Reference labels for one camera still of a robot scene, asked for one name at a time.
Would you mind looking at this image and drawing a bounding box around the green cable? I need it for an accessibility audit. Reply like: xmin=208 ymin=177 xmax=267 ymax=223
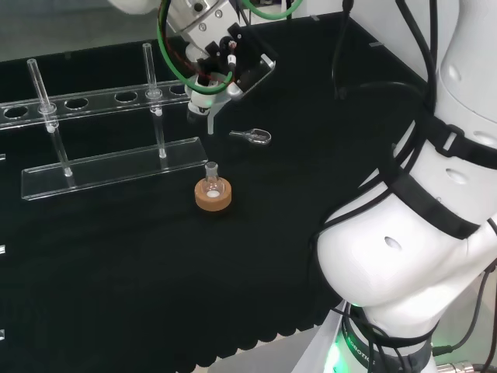
xmin=156 ymin=0 xmax=304 ymax=93

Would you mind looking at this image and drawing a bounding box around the black cable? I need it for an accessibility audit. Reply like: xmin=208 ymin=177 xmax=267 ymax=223
xmin=331 ymin=0 xmax=438 ymax=103

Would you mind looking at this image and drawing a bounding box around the small glass round-bottom flask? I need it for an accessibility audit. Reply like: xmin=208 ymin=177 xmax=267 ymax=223
xmin=201 ymin=161 xmax=227 ymax=199

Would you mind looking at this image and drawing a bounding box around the brown cork ring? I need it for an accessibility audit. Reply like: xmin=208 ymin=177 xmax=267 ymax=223
xmin=193 ymin=177 xmax=233 ymax=213

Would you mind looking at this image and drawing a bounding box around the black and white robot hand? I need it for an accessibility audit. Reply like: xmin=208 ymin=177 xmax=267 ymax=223
xmin=183 ymin=22 xmax=279 ymax=124

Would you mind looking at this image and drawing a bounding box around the black bench cloth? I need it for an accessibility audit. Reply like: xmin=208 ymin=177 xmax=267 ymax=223
xmin=0 ymin=11 xmax=442 ymax=369

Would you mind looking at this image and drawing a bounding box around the clear acrylic funnel stand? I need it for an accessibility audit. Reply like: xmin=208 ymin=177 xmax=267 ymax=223
xmin=0 ymin=42 xmax=210 ymax=202

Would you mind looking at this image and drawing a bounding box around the clear glass weighing funnel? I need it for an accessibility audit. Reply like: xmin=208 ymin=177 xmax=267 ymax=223
xmin=228 ymin=127 xmax=273 ymax=147

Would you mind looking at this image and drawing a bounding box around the clear plastic funnel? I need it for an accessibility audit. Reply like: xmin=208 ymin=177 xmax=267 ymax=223
xmin=185 ymin=84 xmax=234 ymax=136

